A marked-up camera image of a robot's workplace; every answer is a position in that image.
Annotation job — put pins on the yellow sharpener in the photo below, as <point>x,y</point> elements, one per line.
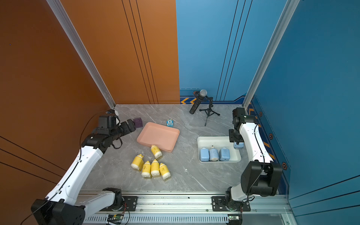
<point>155,168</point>
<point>156,151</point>
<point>164,171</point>
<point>146,170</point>
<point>138,162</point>

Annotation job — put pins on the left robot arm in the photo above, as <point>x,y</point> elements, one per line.
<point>60,207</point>

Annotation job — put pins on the blue cartoon sharpener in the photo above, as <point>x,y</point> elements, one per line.
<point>170,123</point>

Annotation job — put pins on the white plastic tray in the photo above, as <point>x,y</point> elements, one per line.
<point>218,142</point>

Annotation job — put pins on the black microphone on tripod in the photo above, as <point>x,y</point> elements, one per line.
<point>201,96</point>

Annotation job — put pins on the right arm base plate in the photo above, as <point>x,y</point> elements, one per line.
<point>221,204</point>

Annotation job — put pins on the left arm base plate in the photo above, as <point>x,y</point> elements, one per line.
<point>127,203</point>

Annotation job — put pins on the blue sharpener with red cap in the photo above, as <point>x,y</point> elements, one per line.
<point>213,154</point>

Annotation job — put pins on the green circuit board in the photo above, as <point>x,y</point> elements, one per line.
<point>114,219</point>

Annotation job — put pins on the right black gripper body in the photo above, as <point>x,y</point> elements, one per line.
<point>233,135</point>

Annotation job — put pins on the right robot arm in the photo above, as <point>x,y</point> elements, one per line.
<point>262,175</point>

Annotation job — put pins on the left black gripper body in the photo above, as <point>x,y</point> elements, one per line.
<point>123,129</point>

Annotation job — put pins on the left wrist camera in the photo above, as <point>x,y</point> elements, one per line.
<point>112,111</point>

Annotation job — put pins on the pink plastic tray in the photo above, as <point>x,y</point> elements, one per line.
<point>161,136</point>

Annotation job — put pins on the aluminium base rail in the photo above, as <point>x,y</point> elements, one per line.
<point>195,208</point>

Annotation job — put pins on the purple cube sharpener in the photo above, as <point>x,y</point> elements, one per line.
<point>138,123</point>

